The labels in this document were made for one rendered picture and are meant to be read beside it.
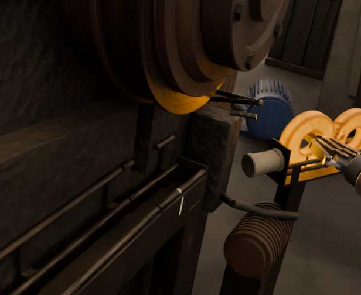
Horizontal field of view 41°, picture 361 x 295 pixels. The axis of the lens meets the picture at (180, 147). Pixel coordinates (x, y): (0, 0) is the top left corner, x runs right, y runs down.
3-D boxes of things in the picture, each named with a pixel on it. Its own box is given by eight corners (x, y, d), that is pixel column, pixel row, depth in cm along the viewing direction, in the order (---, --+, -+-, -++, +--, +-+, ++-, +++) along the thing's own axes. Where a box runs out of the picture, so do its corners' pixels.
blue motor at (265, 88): (237, 143, 301) (249, 91, 287) (239, 112, 353) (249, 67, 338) (286, 153, 299) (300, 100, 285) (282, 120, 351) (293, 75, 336)
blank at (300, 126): (284, 113, 118) (292, 119, 116) (332, 106, 125) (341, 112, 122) (272, 167, 126) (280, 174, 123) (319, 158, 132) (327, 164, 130)
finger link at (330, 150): (346, 171, 113) (341, 171, 112) (313, 147, 121) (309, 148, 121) (351, 156, 111) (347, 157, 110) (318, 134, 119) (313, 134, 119)
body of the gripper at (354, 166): (349, 192, 108) (321, 171, 115) (375, 188, 112) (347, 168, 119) (360, 164, 104) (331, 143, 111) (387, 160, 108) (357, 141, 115)
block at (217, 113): (172, 200, 119) (188, 109, 109) (187, 188, 125) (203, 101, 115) (211, 216, 115) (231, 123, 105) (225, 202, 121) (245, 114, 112)
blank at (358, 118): (330, 112, 126) (339, 117, 123) (373, 103, 132) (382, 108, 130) (319, 164, 133) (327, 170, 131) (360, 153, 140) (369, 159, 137)
